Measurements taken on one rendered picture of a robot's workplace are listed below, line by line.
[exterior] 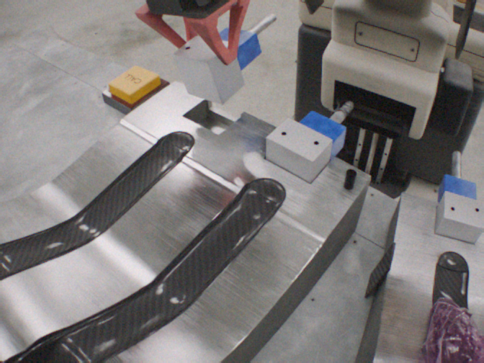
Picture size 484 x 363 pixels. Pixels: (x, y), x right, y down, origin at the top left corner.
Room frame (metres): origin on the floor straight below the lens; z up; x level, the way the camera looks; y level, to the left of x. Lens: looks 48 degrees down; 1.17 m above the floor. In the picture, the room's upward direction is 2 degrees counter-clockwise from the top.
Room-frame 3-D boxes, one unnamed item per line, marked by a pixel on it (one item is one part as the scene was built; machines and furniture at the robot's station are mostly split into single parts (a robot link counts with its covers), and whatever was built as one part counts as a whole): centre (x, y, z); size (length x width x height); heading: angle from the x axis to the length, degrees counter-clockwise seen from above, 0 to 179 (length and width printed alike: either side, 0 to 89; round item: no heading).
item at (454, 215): (0.25, -0.24, 0.86); 0.13 x 0.05 x 0.05; 157
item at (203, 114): (0.35, 0.03, 0.87); 0.05 x 0.05 x 0.04; 50
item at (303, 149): (0.31, -0.08, 0.89); 0.13 x 0.05 x 0.05; 139
